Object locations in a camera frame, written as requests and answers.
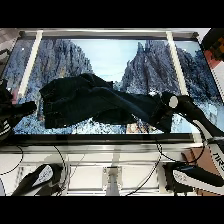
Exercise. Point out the blue jeans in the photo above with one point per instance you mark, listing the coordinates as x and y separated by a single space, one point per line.
86 103

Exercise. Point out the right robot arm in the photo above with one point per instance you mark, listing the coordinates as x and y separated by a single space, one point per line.
196 115

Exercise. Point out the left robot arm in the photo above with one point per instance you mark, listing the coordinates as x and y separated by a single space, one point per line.
23 108

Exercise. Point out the black and white striped garment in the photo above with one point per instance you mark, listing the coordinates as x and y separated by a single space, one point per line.
4 128

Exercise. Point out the red garment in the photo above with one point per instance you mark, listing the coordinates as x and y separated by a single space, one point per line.
215 60

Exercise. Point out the silver frame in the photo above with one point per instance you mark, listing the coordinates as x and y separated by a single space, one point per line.
112 181

